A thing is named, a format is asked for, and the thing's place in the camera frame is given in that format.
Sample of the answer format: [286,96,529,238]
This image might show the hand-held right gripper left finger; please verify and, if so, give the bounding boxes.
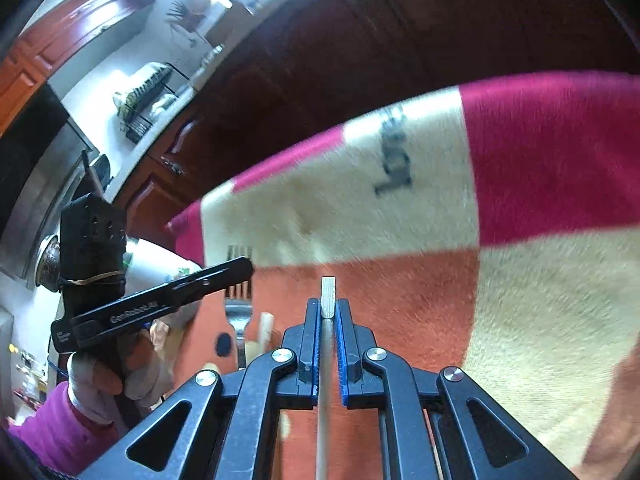
[117,297,321,480]

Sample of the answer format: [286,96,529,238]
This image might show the printed blanket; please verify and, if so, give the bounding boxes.
[167,71,640,480]

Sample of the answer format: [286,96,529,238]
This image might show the person's left forearm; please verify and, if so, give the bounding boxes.
[7,382,121,476]

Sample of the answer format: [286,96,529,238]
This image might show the dark wooden base cabinets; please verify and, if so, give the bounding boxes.
[125,0,640,261]

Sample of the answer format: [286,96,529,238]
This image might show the dark spiky plant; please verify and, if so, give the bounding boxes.
[165,0,213,48]

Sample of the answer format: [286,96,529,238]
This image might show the person's left hand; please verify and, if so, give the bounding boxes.
[67,332,173,423]

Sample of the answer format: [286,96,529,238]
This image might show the metal fork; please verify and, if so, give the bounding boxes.
[225,245,254,368]

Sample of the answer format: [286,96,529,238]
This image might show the white insulated steel jar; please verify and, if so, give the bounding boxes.
[122,237,206,328]

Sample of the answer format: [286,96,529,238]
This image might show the white countertop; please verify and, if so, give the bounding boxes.
[107,0,351,201]

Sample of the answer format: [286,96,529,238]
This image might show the stainless steel range hood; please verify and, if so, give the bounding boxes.
[0,85,101,286]

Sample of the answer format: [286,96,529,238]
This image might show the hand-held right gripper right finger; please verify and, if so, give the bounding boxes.
[336,299,576,480]

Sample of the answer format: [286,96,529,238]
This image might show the black wire dish rack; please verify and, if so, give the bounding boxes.
[114,62,183,143]

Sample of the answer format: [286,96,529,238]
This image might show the pale wooden chopstick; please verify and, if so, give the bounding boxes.
[252,311,275,361]
[315,276,337,480]

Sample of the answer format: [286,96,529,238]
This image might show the black frying pan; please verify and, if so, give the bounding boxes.
[82,152,112,198]

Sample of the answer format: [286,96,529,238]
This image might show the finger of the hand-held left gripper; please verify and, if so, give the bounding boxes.
[170,256,255,307]

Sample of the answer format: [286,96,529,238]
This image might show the red wooden wall cabinet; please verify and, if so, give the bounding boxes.
[0,0,153,136]

